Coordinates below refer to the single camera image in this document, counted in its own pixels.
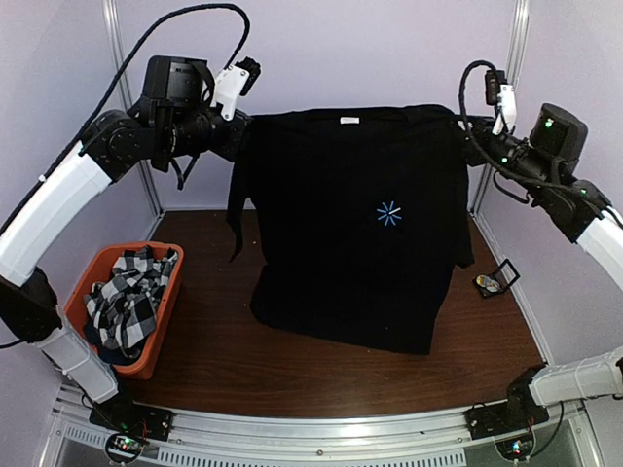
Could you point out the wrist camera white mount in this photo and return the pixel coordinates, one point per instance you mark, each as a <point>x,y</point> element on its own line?
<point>232,83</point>
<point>501,95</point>

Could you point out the right aluminium corner post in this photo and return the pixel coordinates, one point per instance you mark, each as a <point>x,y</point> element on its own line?
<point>515,59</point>

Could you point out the orange plastic bin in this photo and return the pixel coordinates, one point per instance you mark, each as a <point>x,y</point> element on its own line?
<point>99,270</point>

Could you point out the black t-shirt blue logo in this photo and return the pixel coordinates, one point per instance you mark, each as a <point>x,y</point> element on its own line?
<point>362,221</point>

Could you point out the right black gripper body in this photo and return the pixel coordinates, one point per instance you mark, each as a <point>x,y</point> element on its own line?
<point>528,161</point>

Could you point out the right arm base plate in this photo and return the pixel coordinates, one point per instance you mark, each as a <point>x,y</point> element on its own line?
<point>501,418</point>

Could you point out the right circuit board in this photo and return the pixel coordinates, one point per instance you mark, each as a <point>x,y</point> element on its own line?
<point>515,448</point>

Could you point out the dark blue garment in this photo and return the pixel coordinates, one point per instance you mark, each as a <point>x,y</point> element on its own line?
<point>113,356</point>

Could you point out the left aluminium corner post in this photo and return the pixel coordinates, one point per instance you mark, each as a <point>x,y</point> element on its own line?
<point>113,30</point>

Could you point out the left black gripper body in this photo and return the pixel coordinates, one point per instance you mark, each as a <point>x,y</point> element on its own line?
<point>187,130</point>

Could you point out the circuit board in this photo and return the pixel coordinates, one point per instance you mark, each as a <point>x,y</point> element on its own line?
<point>121,447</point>
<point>515,448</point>

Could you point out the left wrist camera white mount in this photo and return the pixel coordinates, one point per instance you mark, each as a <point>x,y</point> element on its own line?
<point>232,83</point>

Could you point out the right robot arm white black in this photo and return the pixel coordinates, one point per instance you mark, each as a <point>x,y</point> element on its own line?
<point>586,217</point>

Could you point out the black white checkered shirt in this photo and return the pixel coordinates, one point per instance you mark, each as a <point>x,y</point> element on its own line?
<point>124,309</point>

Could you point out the aluminium front rail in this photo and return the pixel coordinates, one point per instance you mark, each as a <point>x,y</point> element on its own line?
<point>438,438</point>

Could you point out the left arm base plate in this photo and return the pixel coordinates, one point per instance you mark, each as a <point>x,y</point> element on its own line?
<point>145,422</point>

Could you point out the left circuit board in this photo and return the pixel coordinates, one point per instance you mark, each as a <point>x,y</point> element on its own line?
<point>121,447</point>

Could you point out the aluminium corner post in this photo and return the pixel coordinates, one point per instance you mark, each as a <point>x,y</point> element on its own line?
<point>515,59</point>
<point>113,30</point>

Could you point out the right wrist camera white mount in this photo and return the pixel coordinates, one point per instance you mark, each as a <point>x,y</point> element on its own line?
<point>501,95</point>

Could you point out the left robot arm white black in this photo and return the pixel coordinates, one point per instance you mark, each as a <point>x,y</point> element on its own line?
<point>109,146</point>

